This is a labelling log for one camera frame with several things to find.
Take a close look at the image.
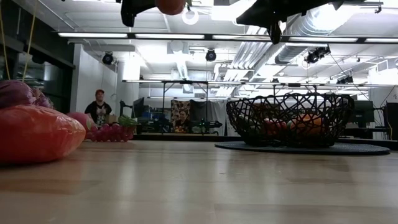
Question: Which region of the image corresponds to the black aluminium table frame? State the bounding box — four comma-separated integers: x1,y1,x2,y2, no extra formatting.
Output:
133,133,398,151

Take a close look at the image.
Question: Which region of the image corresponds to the black ceiling light rail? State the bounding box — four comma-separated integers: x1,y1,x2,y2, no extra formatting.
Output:
57,30,398,44

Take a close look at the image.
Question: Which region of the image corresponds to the purple bulb string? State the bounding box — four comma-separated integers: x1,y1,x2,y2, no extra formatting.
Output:
0,80,54,110

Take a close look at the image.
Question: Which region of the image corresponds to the pink round apple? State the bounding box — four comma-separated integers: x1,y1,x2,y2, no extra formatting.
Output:
155,0,187,16

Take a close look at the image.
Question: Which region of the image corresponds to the white ceiling ring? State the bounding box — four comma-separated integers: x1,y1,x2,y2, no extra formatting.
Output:
182,7,200,26

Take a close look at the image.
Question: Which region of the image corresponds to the dark blue round mat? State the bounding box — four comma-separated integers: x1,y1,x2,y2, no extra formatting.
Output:
214,141,391,156

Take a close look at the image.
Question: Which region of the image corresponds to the black wire mesh basket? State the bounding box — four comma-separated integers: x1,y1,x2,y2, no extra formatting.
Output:
226,92,355,149

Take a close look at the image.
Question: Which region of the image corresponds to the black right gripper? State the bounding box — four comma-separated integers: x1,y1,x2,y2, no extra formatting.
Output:
236,0,338,45

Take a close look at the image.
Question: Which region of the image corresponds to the orange red mango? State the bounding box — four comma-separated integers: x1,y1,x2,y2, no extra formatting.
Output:
0,104,87,165

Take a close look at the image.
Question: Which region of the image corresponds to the person standing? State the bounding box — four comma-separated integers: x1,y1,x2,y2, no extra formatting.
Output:
84,89,113,127

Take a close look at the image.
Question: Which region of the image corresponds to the orange fruit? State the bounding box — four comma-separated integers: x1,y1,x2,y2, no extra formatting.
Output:
290,113,324,136

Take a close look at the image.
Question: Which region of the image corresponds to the person seated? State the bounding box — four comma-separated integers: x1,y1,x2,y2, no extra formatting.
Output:
173,109,193,134

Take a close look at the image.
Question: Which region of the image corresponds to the red grape bunch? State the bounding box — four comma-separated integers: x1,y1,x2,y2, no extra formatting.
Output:
90,114,139,143

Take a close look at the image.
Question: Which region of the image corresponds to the patterned cloth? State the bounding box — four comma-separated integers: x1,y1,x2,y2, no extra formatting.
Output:
170,99,192,125

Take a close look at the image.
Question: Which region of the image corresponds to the black computer monitor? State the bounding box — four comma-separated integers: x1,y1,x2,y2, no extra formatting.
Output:
350,100,376,124
385,101,398,141
132,96,146,119

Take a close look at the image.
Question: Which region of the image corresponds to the black background table frame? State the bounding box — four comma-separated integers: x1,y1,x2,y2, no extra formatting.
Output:
161,80,210,135

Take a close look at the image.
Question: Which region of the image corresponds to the white curtain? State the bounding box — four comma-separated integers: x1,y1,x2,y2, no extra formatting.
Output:
206,101,229,136

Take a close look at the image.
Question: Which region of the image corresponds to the silver ventilation duct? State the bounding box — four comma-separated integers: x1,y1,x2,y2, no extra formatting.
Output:
273,0,398,65

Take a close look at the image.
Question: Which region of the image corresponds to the red bell pepper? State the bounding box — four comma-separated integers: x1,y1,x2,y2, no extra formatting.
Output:
262,118,289,134

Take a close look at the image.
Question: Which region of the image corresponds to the black ceiling camera cluster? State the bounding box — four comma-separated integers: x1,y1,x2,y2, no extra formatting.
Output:
304,45,331,65

